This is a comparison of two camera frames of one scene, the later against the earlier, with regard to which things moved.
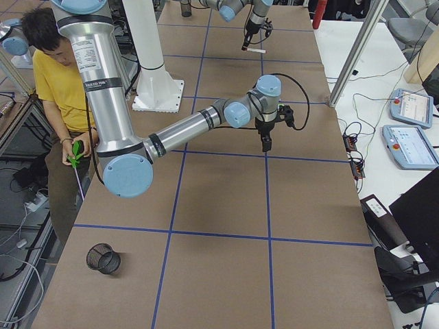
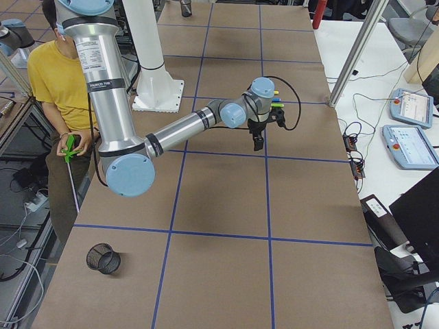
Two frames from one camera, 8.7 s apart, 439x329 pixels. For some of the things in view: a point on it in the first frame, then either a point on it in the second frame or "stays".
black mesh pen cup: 101,258 stays
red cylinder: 320,9 stays
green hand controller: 75,147 -> 69,151
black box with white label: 382,224 stays
